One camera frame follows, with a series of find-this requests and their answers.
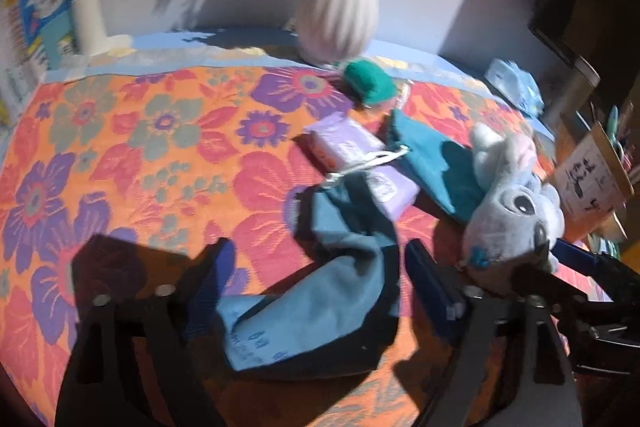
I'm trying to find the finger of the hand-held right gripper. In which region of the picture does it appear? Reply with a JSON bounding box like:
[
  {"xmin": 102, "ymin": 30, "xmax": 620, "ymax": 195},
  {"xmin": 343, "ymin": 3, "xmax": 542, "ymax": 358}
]
[
  {"xmin": 552, "ymin": 239, "xmax": 626, "ymax": 304},
  {"xmin": 550, "ymin": 301, "xmax": 640, "ymax": 377}
]

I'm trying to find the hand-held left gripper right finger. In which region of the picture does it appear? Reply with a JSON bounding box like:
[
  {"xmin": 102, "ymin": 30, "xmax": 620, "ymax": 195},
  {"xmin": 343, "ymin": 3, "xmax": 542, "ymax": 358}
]
[{"xmin": 404, "ymin": 239, "xmax": 583, "ymax": 427}]

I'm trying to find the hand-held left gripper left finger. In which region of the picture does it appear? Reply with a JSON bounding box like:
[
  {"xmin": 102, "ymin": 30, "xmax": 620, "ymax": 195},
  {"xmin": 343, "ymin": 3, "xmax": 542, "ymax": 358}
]
[{"xmin": 54, "ymin": 237, "xmax": 238, "ymax": 427}]

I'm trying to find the grey plush bunny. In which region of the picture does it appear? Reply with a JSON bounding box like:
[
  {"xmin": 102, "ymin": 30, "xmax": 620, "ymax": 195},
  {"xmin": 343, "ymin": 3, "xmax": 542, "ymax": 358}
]
[{"xmin": 459, "ymin": 122, "xmax": 567, "ymax": 297}]

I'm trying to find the blue drawstring cloth pouch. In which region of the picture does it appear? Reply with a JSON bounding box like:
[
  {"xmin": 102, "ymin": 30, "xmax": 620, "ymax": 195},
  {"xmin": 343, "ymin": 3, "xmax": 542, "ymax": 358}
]
[{"xmin": 217, "ymin": 172, "xmax": 403, "ymax": 380}]

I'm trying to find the cork pen holder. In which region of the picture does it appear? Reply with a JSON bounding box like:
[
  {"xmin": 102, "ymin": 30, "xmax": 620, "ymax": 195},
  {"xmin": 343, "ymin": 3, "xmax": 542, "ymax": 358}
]
[{"xmin": 552, "ymin": 122, "xmax": 637, "ymax": 240}]

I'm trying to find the bunch of pens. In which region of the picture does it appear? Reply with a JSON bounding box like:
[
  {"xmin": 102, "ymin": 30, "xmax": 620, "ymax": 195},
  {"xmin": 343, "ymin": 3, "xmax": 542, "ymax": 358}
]
[{"xmin": 590, "ymin": 102, "xmax": 640, "ymax": 188}]

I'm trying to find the floral orange tablecloth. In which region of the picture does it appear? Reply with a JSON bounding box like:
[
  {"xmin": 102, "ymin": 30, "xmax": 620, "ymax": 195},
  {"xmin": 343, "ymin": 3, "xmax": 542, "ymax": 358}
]
[{"xmin": 0, "ymin": 29, "xmax": 640, "ymax": 427}]

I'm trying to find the lilac tissue pack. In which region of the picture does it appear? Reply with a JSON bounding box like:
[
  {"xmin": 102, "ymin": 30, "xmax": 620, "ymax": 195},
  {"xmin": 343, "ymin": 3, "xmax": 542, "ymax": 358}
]
[{"xmin": 302, "ymin": 113, "xmax": 421, "ymax": 223}]

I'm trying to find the light blue tissue packet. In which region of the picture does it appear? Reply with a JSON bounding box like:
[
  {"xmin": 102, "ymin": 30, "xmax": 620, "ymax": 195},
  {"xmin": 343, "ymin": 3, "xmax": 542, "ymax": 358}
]
[{"xmin": 484, "ymin": 58, "xmax": 547, "ymax": 118}]

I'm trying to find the teal plush hat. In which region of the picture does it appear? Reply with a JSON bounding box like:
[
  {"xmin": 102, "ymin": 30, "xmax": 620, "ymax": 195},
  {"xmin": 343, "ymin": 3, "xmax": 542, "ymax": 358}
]
[{"xmin": 341, "ymin": 59, "xmax": 399, "ymax": 106}]

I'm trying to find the white ribbed vase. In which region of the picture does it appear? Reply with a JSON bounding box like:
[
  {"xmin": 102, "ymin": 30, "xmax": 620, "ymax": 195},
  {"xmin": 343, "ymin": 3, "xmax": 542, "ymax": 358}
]
[{"xmin": 294, "ymin": 0, "xmax": 381, "ymax": 68}]

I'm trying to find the row of books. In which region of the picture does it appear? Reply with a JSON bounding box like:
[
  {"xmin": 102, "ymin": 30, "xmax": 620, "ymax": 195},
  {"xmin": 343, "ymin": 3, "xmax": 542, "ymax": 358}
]
[{"xmin": 0, "ymin": 0, "xmax": 52, "ymax": 130}]

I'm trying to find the teal drawstring cloth bag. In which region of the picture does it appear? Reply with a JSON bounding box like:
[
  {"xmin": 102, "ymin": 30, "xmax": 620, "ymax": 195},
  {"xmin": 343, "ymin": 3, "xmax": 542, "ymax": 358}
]
[{"xmin": 384, "ymin": 109, "xmax": 483, "ymax": 224}]

